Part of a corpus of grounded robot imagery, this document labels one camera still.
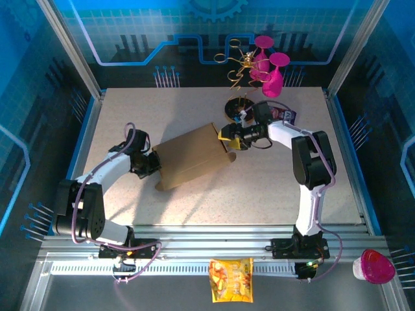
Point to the aluminium corner post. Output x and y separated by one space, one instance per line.
71 52
355 45

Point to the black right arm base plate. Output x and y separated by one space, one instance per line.
282 247

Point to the pink wine glass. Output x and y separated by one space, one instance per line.
263 42
272 85

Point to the aluminium side rail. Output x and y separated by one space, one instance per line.
92 129
348 162

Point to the purple candy bag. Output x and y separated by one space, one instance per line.
288 115

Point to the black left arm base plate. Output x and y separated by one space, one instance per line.
147 250

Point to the brown cardboard paper box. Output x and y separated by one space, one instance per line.
191 155

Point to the pink lidded plastic cup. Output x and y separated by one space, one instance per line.
376 267

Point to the yellow snack bag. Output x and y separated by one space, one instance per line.
231 280

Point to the aluminium front frame rail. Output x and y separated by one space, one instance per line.
210 239

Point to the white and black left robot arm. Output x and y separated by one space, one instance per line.
107 168

